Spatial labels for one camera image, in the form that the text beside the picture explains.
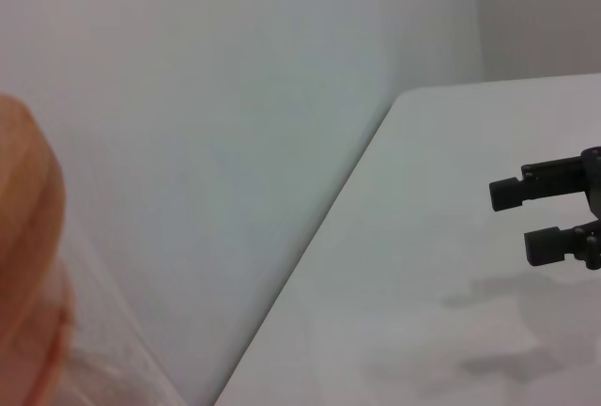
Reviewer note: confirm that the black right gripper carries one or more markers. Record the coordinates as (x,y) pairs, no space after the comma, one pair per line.
(594,180)

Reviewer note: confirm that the clear glass water dispenser jar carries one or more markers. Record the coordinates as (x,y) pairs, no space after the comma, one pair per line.
(108,359)

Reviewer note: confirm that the round wooden jar lid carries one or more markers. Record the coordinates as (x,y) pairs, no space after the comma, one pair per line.
(23,213)

